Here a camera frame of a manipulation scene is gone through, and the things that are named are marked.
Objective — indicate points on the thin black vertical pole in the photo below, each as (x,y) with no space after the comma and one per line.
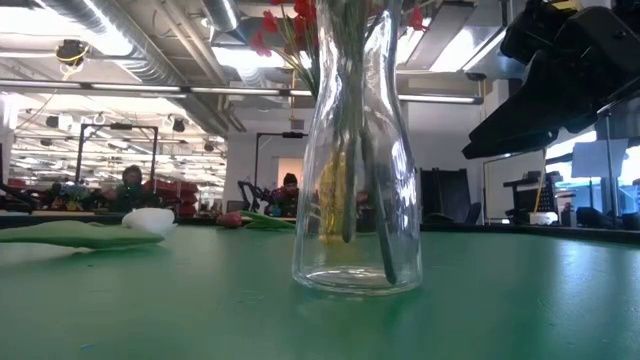
(608,175)

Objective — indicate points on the white paper sign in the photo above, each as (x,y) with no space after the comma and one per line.
(600,159)

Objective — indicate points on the green stems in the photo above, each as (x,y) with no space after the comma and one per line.
(385,250)

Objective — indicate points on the thin yellow rod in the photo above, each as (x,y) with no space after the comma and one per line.
(539,190)

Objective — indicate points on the small white box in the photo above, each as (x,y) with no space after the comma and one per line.
(542,218)

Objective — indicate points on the black equipment rack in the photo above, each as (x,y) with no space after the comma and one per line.
(525,190)

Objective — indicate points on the black chairs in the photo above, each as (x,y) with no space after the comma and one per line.
(450,195)

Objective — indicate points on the background blue flowers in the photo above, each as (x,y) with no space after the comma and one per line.
(74,195)

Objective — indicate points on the clear glass vase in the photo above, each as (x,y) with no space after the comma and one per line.
(407,225)

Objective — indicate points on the person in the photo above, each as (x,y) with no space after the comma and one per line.
(132,190)
(289,195)

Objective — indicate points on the white artificial tulip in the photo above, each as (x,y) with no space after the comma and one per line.
(150,220)

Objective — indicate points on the red artificial flower bunch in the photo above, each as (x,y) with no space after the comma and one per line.
(260,42)

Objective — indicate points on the large silver ventilation duct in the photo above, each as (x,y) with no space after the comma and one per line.
(150,65)

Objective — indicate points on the dark dome camera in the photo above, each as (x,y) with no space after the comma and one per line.
(476,76)

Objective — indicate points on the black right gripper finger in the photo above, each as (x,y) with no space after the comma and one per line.
(510,130)

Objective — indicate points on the round silver duct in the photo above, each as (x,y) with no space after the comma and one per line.
(220,15)

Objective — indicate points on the whiteboard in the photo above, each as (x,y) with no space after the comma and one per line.
(495,190)

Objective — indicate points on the yellow glass vase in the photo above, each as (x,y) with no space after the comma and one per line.
(330,200)

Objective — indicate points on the black background robot arm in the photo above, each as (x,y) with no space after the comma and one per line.
(250,192)

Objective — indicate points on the green table mat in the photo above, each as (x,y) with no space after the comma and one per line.
(150,310)

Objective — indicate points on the black ceiling device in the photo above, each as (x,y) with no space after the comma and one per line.
(70,50)

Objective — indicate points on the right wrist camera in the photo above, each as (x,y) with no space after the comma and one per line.
(530,30)

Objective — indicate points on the long ceiling light strip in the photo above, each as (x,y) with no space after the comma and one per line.
(135,87)

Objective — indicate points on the black gantry frame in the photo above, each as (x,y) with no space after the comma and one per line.
(120,126)
(292,134)

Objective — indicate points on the red storage bins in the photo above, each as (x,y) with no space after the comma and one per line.
(175,192)

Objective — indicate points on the red artificial tulip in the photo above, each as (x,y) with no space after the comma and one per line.
(230,219)

